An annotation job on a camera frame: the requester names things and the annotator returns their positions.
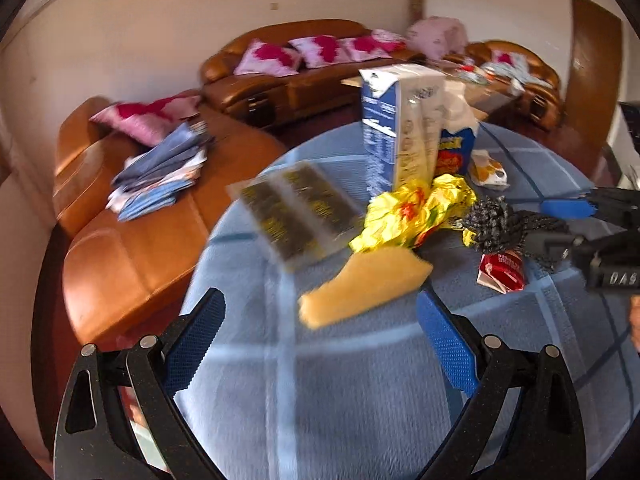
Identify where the brown leather chaise sofa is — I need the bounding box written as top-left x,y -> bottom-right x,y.
52,89 -> 286,346

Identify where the brown leather armchair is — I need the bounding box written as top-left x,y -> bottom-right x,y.
442,40 -> 562,131

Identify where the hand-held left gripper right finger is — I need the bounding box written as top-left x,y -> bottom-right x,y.
415,290 -> 587,480

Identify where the clear packet with dark print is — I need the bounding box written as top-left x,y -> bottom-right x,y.
226,161 -> 366,273

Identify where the person's right hand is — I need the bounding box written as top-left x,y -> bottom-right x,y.
627,296 -> 640,353

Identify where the pink folded cloth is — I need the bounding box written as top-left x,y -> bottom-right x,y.
372,28 -> 408,46

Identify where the blue plaid tablecloth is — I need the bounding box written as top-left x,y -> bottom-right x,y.
172,120 -> 640,480

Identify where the yellow foil wrapper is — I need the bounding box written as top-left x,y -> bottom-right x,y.
348,173 -> 478,253

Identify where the blue yellow snack bag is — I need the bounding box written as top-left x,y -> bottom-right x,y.
437,82 -> 480,176

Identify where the long brown leather sofa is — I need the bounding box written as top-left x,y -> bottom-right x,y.
200,19 -> 426,128

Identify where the small white snack packet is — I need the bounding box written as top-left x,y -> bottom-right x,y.
467,149 -> 510,188

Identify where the tall white and blue carton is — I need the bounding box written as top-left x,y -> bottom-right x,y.
360,64 -> 447,196

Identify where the red snack packet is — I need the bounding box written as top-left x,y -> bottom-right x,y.
475,252 -> 526,293

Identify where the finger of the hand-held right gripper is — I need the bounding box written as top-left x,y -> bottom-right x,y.
525,232 -> 587,262
540,186 -> 640,228

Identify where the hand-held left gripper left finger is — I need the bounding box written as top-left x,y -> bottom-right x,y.
52,287 -> 227,480

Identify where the pink draped cloth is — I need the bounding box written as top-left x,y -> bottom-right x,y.
405,16 -> 470,61

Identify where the wooden coffee table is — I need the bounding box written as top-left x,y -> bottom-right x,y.
340,57 -> 511,121

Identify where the yellow sponge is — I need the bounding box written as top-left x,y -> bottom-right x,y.
298,250 -> 434,330

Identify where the brown wooden door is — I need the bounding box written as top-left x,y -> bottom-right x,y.
565,0 -> 626,148

